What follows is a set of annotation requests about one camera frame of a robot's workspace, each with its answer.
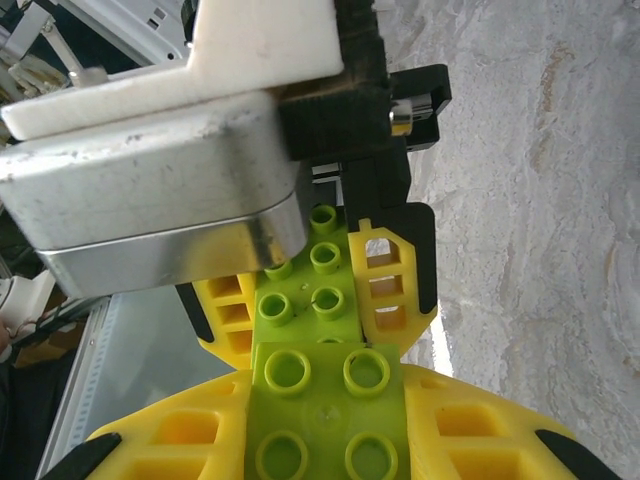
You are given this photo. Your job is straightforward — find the green lego brick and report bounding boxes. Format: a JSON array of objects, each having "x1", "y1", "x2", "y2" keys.
[
  {"x1": 243, "y1": 341, "x2": 412, "y2": 480},
  {"x1": 253, "y1": 203, "x2": 365, "y2": 351}
]

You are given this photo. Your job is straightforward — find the grey sheet metal panel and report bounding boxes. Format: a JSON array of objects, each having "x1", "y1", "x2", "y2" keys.
[{"x1": 49, "y1": 293, "x2": 241, "y2": 466}]

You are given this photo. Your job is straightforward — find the perforated cable tray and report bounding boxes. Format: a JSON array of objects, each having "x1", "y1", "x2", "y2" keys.
[{"x1": 34, "y1": 294, "x2": 126, "y2": 479}]

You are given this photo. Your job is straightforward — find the white background equipment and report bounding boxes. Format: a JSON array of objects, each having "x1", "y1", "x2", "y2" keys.
[{"x1": 0, "y1": 0, "x2": 199, "y2": 99}]

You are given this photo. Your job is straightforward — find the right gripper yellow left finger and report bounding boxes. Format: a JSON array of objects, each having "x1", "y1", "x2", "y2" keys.
[{"x1": 34, "y1": 372, "x2": 254, "y2": 480}]

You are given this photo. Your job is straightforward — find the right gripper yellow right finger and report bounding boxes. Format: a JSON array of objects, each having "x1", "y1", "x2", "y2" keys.
[{"x1": 403, "y1": 363, "x2": 625, "y2": 480}]

